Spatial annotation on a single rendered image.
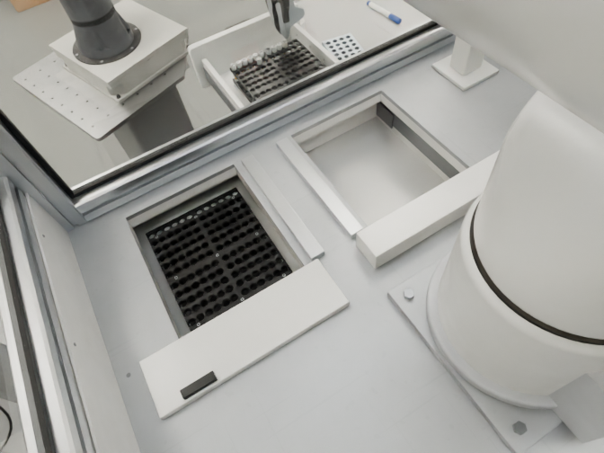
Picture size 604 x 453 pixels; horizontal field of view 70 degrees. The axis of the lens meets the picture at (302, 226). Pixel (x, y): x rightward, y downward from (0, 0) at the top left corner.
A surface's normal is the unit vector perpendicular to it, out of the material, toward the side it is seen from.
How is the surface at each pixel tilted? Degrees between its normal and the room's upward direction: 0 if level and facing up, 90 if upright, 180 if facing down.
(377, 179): 0
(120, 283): 0
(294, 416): 0
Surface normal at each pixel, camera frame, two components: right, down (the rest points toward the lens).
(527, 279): -0.82, 0.36
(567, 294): -0.68, 0.57
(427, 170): -0.10, -0.55
